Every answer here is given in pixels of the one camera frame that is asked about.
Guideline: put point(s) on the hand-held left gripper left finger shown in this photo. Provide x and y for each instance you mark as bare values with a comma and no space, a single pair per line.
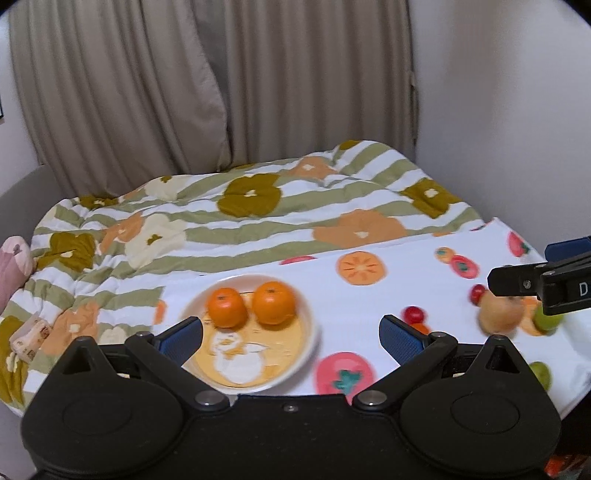
181,340

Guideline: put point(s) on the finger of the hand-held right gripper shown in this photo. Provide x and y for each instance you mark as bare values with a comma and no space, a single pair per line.
568,249
517,279

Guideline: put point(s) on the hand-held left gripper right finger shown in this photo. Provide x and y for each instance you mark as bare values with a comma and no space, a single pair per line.
400,340

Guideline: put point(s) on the large reddish apple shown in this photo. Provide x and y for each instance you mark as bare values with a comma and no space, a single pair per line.
498,316

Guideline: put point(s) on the green apple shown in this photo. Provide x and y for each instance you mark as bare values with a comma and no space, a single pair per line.
541,374
547,319

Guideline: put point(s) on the white bowl with yellow inside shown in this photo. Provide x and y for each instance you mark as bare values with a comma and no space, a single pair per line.
286,351

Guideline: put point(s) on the red cherry tomato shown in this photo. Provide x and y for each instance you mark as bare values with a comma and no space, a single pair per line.
414,314
478,293

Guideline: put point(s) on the white persimmon print cloth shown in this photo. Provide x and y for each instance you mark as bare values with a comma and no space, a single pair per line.
369,300

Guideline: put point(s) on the large orange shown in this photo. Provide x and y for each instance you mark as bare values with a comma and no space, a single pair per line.
274,303
226,308

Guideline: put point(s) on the floral striped blanket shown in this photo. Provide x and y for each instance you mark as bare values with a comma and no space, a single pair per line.
207,221

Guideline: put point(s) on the beige printed cloth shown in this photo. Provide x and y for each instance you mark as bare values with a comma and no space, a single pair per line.
30,337

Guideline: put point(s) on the pink plush toy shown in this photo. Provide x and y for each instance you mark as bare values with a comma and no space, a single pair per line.
14,267

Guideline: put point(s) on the beige curtain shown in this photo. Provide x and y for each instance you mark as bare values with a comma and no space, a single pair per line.
323,83
115,92

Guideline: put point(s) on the grey padded bed frame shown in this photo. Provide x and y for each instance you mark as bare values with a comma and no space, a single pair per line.
27,189

